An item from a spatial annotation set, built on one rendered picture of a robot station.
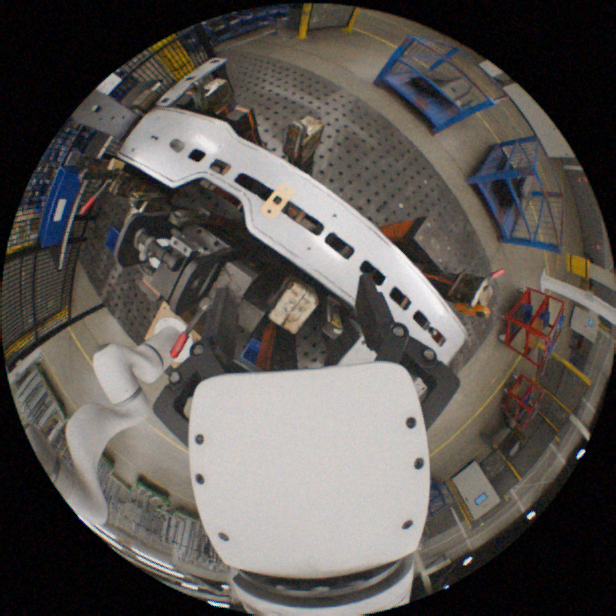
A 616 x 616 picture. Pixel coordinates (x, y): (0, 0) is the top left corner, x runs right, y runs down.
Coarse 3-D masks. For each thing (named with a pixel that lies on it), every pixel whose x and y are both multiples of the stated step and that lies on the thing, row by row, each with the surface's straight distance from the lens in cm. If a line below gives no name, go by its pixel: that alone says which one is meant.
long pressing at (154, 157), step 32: (160, 128) 75; (192, 128) 66; (224, 128) 60; (128, 160) 78; (160, 160) 66; (192, 160) 59; (224, 160) 55; (256, 160) 52; (320, 192) 49; (256, 224) 48; (288, 224) 47; (352, 224) 49; (288, 256) 47; (320, 256) 47; (352, 256) 49; (384, 256) 52; (352, 288) 50; (384, 288) 53; (416, 288) 57; (448, 320) 68; (448, 352) 74
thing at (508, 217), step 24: (504, 144) 316; (504, 168) 215; (528, 168) 195; (552, 168) 311; (504, 192) 242; (528, 192) 252; (552, 192) 327; (504, 216) 259; (552, 216) 208; (504, 240) 258; (528, 240) 243
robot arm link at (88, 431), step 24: (96, 408) 53; (120, 408) 60; (144, 408) 62; (72, 432) 50; (96, 432) 51; (72, 456) 53; (96, 456) 51; (72, 480) 48; (96, 480) 50; (72, 504) 49; (96, 504) 50
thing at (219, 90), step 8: (216, 80) 73; (224, 80) 71; (208, 88) 71; (216, 88) 70; (224, 88) 72; (208, 96) 69; (216, 96) 71; (224, 96) 75; (232, 96) 77; (216, 104) 73; (224, 104) 76; (232, 104) 80; (216, 112) 75; (224, 112) 79; (224, 120) 82
